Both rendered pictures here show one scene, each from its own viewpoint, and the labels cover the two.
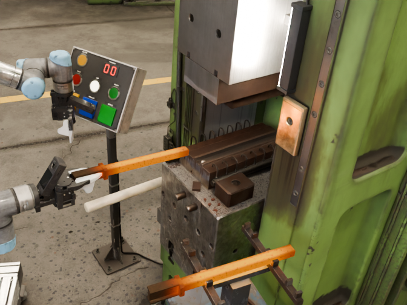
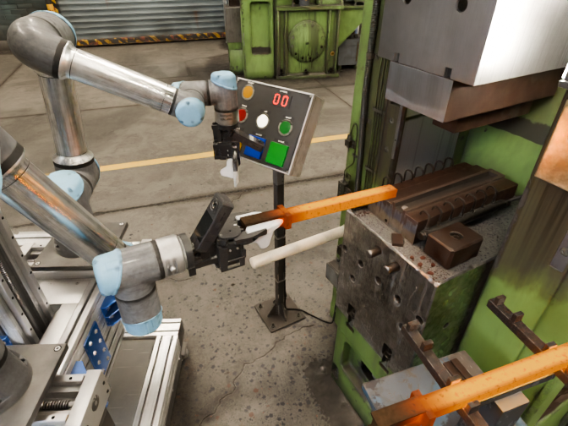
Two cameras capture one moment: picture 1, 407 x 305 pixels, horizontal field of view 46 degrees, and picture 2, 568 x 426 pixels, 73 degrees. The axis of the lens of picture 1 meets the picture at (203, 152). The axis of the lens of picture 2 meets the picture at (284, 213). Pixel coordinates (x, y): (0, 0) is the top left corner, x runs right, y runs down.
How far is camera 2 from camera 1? 70 cm
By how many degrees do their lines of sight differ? 7
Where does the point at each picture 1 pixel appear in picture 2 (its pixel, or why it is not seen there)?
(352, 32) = not seen: outside the picture
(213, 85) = (440, 93)
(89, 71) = (256, 104)
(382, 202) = not seen: outside the picture
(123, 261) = (286, 318)
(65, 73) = (230, 99)
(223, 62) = (467, 50)
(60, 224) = (223, 276)
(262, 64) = (521, 56)
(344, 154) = not seen: outside the picture
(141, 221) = (303, 275)
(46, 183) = (204, 233)
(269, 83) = (510, 95)
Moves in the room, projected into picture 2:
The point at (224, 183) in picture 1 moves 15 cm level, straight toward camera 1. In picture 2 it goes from (440, 236) to (448, 276)
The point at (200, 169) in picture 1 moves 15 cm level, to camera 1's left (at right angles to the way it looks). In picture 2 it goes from (401, 218) to (347, 213)
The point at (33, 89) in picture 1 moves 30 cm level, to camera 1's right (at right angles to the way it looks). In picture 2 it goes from (190, 113) to (303, 119)
